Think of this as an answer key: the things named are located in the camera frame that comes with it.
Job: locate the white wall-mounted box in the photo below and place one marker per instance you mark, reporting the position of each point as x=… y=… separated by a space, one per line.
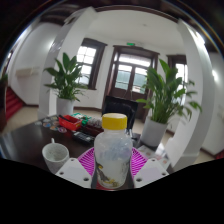
x=27 y=71

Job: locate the green exit sign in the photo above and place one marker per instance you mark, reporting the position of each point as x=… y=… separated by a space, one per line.
x=131 y=43

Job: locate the white speckled mug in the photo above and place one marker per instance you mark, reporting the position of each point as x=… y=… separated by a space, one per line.
x=55 y=158

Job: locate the red plastic box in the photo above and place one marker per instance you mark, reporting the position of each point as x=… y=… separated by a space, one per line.
x=69 y=123

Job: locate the black remote control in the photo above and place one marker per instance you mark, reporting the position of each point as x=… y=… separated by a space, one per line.
x=83 y=137

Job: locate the small potted plant, white pot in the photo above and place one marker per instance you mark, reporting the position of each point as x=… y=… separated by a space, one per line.
x=65 y=106

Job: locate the red carpeted staircase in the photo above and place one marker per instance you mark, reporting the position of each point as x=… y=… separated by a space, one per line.
x=13 y=103

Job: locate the black chair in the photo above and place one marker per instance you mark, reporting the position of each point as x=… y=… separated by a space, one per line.
x=118 y=106

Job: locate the clear bottle with yellow cap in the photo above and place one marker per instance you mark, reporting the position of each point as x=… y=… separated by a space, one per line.
x=113 y=153

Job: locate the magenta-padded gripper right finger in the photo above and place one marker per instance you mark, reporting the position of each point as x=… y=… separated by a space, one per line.
x=150 y=171

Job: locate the dark-framed window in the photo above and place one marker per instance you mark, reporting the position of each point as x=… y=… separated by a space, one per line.
x=180 y=71
x=87 y=60

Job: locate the large potted plant, white pot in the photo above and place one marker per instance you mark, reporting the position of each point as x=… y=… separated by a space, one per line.
x=154 y=131

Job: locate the colourful round stickers sheet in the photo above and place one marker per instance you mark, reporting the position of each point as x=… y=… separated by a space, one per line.
x=50 y=125

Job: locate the dark wooden double door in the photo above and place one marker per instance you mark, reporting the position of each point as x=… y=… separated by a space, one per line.
x=131 y=76

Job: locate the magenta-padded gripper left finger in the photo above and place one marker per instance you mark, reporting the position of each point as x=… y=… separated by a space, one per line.
x=75 y=171

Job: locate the printed paper leaflet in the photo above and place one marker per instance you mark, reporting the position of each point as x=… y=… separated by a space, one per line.
x=155 y=154

